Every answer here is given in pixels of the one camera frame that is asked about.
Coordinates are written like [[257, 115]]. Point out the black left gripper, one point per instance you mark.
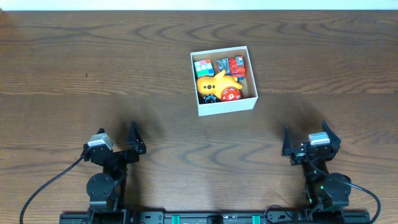
[[118, 154]]

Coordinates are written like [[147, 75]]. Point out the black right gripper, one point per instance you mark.
[[308, 153]]

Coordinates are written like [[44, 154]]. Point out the red polyhedral die ball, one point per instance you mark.
[[230, 94]]

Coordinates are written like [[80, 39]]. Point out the small black round cap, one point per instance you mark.
[[211, 98]]

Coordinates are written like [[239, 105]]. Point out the yellow rubber duck toy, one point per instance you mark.
[[216, 84]]

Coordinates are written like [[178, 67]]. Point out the red toy fire truck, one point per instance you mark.
[[233, 66]]

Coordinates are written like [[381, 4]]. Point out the multicoloured puzzle cube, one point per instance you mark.
[[204, 68]]

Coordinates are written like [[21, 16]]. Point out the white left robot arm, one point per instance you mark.
[[106, 191]]

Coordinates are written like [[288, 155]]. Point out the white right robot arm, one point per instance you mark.
[[328, 193]]

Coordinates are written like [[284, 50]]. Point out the beige cardboard box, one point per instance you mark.
[[249, 91]]

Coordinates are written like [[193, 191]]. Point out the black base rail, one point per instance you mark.
[[274, 214]]

